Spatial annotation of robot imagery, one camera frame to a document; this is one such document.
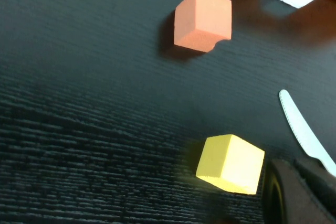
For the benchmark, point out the yellow foam cube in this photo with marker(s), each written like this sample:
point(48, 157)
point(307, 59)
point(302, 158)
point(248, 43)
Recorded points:
point(228, 166)

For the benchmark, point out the pale green plastic knife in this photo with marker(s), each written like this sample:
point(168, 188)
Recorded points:
point(299, 129)

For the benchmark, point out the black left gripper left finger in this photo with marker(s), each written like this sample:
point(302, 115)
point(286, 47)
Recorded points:
point(288, 200)

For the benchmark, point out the orange foam cube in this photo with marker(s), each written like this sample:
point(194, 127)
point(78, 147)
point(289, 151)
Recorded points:
point(202, 22)

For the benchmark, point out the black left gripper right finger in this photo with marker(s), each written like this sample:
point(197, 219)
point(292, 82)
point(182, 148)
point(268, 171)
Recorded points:
point(320, 176)

